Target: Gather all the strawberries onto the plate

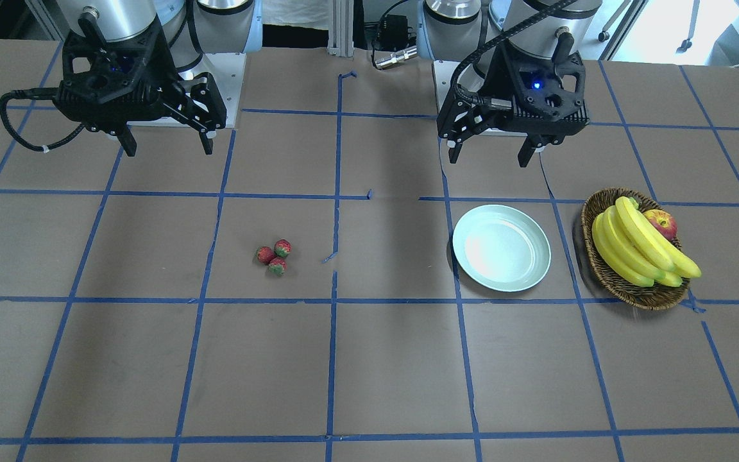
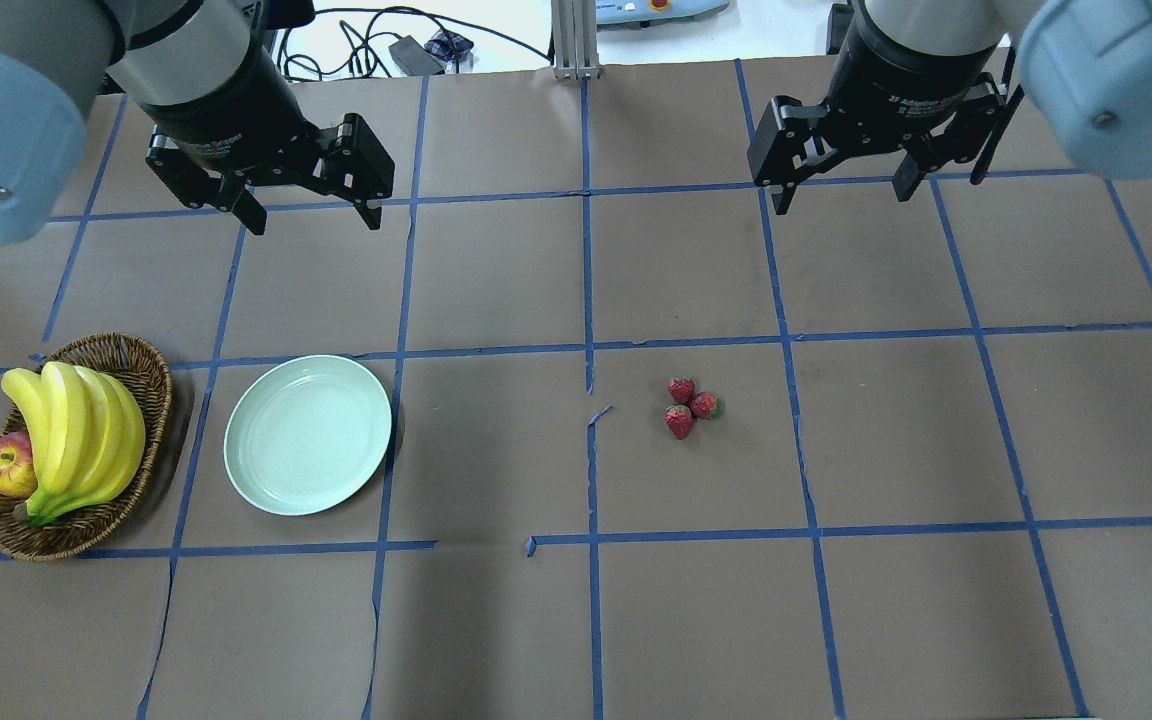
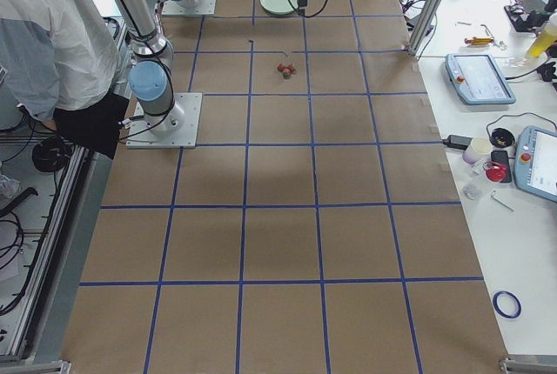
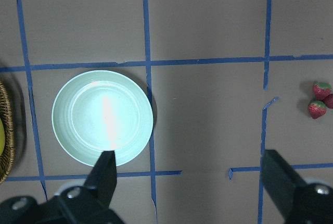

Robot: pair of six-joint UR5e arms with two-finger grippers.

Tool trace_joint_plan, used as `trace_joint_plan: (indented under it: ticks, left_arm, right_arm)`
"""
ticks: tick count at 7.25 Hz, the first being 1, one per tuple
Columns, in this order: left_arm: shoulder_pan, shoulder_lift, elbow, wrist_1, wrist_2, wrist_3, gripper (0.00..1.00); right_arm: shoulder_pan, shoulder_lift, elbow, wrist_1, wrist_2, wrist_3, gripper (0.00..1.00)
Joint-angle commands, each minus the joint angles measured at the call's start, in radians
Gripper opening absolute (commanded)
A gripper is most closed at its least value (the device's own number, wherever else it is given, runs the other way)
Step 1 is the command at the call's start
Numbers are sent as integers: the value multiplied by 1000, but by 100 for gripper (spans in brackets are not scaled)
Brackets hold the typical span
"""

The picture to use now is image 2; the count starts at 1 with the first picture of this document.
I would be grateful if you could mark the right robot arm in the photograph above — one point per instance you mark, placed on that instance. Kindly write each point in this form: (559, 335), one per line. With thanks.
(1086, 65)

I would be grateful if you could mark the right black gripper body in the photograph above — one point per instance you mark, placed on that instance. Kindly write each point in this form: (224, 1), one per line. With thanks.
(896, 80)

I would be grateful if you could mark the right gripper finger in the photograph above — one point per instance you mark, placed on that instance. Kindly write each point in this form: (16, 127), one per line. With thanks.
(782, 196)
(909, 176)

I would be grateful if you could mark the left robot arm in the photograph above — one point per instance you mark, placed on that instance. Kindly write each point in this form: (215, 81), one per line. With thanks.
(55, 57)

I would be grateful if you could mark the red yellow apple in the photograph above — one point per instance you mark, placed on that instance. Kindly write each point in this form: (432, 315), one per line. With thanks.
(18, 477)

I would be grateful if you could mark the yellow banana bunch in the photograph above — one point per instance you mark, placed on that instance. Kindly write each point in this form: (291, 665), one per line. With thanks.
(88, 436)

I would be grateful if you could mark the aluminium frame post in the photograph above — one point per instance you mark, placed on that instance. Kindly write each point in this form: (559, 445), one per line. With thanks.
(573, 31)

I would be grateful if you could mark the red strawberry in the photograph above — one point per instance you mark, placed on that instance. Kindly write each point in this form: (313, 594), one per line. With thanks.
(681, 389)
(705, 405)
(679, 420)

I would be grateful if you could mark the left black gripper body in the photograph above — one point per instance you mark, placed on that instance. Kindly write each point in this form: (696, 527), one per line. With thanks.
(226, 105)

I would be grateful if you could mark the black power adapter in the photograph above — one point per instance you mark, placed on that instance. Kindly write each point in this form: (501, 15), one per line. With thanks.
(413, 59)

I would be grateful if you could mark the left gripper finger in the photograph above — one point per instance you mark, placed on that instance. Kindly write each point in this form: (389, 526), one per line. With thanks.
(249, 212)
(370, 211)

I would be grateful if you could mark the teach pendant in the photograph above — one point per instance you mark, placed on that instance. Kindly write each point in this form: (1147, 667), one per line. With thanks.
(609, 14)

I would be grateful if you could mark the light green plate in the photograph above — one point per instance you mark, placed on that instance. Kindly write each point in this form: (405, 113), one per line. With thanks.
(307, 435)

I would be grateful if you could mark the wicker basket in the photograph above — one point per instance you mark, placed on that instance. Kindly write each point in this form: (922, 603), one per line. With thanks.
(143, 370)

